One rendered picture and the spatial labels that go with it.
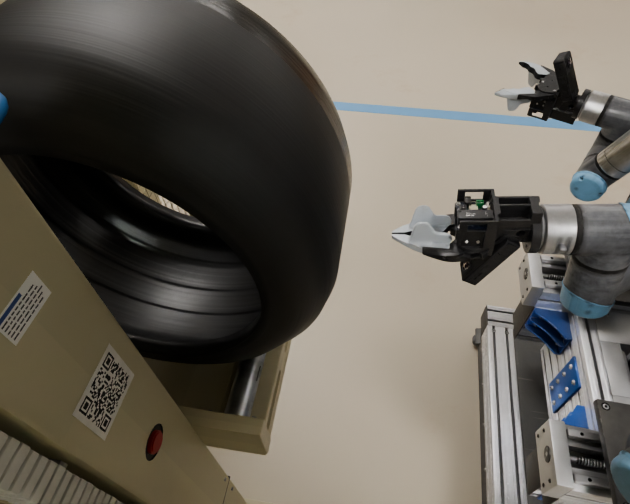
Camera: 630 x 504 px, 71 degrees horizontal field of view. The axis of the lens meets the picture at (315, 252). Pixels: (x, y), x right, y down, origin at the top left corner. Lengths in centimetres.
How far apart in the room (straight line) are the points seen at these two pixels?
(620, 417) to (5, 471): 106
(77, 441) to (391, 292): 169
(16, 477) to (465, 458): 150
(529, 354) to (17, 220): 162
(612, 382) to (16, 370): 120
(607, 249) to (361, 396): 124
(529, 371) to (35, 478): 152
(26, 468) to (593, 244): 70
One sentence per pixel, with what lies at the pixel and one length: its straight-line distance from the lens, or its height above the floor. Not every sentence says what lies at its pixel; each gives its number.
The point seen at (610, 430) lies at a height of 72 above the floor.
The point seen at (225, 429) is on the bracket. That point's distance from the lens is 77.
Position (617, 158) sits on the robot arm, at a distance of 118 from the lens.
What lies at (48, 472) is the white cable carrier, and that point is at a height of 123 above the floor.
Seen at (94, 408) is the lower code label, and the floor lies 123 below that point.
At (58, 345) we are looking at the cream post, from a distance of 45.
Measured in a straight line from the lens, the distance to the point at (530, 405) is 168.
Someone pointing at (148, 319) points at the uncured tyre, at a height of 92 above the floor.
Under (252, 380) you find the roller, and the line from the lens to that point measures 82.
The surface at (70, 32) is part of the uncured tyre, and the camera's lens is 51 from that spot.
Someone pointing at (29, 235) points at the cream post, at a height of 142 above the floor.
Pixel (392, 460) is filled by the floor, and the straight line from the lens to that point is 173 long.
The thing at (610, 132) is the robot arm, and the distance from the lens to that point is 130.
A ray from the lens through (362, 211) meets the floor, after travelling 238.
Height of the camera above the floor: 166
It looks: 49 degrees down
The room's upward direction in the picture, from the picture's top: 3 degrees counter-clockwise
